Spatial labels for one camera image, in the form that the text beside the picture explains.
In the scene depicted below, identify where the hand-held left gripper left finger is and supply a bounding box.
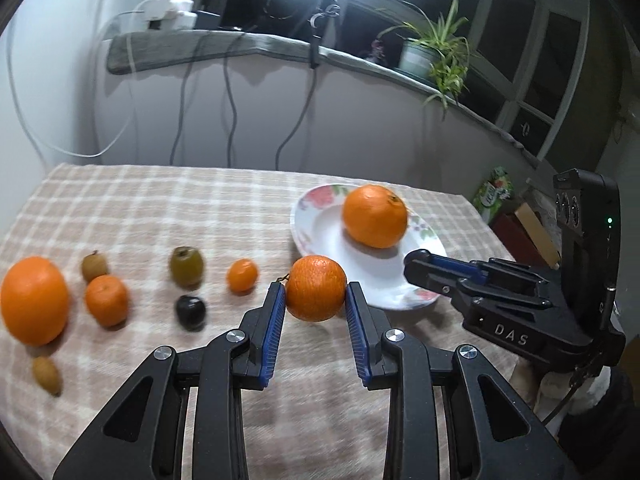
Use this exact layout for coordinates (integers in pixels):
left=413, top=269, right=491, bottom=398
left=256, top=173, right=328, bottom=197
left=52, top=281, right=287, bottom=480

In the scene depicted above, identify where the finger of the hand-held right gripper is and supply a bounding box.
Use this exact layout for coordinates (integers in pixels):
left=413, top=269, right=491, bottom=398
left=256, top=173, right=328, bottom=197
left=430, top=254, right=548, bottom=286
left=403, top=248, right=553, bottom=311

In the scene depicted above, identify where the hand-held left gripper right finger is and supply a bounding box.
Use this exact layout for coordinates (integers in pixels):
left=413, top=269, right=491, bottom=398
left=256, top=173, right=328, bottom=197
left=345, top=281, right=581, bottom=480

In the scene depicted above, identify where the mandarin with stem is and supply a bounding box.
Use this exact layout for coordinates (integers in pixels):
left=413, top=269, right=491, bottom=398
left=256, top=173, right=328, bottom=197
left=275, top=255, right=348, bottom=323

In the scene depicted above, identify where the small mandarin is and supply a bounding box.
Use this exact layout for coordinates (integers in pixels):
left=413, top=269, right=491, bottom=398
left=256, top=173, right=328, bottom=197
left=226, top=258, right=260, bottom=295

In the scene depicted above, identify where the large orange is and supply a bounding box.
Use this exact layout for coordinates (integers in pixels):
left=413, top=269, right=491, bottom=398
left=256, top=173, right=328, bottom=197
left=0, top=256, right=70, bottom=347
left=341, top=184, right=409, bottom=249

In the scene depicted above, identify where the white floral plate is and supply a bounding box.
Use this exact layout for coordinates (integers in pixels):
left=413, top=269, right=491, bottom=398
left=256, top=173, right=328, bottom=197
left=290, top=184, right=448, bottom=311

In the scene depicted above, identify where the green-brown round fruit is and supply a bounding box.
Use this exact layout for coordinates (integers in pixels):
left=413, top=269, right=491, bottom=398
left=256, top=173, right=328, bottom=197
left=169, top=246, right=206, bottom=288

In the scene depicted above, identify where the medium mandarin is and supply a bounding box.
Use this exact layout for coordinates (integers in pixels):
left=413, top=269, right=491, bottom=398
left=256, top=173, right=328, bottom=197
left=84, top=275, right=130, bottom=328

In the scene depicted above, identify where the brown longan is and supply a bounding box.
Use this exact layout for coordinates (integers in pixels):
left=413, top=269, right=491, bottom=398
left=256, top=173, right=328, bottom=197
left=81, top=250, right=109, bottom=283
left=32, top=356, right=63, bottom=397

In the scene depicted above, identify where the dark red box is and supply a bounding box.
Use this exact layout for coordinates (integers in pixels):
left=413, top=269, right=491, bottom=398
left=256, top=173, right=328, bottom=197
left=492, top=212, right=551, bottom=266

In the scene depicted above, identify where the green printed packet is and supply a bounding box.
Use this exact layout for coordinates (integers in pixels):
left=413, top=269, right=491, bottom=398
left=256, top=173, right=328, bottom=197
left=472, top=166, right=516, bottom=223

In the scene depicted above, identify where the tan cardboard box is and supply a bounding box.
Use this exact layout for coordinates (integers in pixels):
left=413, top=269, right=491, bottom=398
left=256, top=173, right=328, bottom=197
left=515, top=202, right=562, bottom=268

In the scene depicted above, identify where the dark plum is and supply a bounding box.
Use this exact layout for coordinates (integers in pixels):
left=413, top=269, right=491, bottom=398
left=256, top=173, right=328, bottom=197
left=174, top=295, right=207, bottom=332

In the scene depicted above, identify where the beige checked tablecloth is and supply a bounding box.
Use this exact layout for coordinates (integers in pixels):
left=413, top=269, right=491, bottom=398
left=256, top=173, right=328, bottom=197
left=0, top=162, right=566, bottom=480

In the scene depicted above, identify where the potted spider plant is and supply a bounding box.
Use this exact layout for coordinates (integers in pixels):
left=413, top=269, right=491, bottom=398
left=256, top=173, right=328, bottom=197
left=375, top=0, right=476, bottom=121

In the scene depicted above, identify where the white power adapter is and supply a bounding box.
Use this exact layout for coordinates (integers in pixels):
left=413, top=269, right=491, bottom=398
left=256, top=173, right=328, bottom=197
left=145, top=0, right=197, bottom=31

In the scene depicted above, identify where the black cable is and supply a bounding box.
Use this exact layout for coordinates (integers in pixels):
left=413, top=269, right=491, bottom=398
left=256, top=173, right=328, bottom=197
left=275, top=66, right=317, bottom=169
left=222, top=30, right=248, bottom=167
left=170, top=30, right=211, bottom=165

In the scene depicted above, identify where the white cable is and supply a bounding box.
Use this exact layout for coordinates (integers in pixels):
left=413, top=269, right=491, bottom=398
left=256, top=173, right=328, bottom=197
left=6, top=2, right=151, bottom=158

